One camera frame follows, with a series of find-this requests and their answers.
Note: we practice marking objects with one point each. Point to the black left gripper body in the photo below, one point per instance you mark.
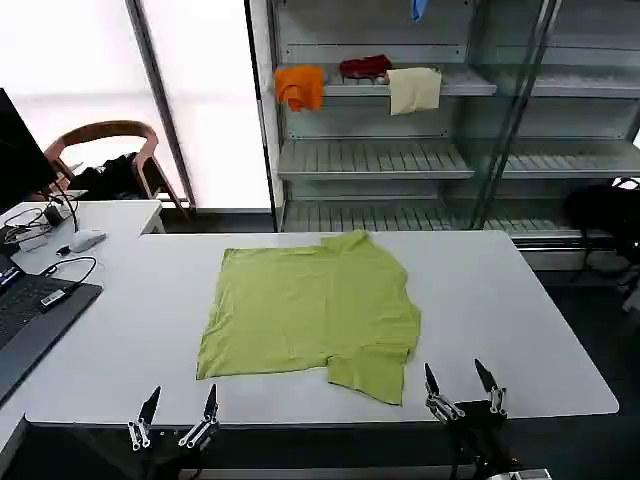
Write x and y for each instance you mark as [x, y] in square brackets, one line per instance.
[182, 457]

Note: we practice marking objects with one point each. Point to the green t-shirt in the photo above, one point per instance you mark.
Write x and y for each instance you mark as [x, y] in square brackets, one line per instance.
[310, 310]

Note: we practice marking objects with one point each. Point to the black dongle with white label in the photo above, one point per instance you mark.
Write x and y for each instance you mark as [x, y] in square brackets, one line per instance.
[54, 297]

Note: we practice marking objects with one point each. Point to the white computer mouse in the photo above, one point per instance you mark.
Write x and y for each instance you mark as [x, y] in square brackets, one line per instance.
[86, 240]

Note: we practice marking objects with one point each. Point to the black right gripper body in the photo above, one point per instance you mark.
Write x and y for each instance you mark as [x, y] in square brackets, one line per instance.
[477, 425]

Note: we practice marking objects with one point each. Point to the dark grey laptop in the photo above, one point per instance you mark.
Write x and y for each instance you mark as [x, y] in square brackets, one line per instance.
[30, 320]

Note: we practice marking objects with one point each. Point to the black power adapter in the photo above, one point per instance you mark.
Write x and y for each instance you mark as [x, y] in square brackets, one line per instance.
[53, 214]

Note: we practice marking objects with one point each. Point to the grey metal shelf rack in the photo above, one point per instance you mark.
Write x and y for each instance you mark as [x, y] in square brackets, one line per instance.
[380, 160]

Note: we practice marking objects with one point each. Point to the dark window post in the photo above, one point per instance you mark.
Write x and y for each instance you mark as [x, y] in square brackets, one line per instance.
[160, 105]

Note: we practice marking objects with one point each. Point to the black garment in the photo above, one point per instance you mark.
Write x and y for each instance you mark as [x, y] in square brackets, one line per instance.
[107, 177]

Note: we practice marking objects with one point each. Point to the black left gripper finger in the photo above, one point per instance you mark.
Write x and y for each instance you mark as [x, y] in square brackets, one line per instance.
[210, 407]
[146, 412]

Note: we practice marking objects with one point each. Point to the black computer monitor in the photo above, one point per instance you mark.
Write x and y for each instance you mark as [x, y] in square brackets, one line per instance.
[17, 150]

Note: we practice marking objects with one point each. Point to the small black plug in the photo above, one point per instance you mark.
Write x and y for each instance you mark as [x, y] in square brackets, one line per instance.
[62, 249]

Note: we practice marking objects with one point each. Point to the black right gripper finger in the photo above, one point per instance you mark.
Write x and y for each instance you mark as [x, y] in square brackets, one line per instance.
[433, 390]
[487, 380]

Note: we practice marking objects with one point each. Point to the brown wooden chair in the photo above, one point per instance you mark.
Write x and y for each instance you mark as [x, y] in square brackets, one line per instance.
[107, 130]

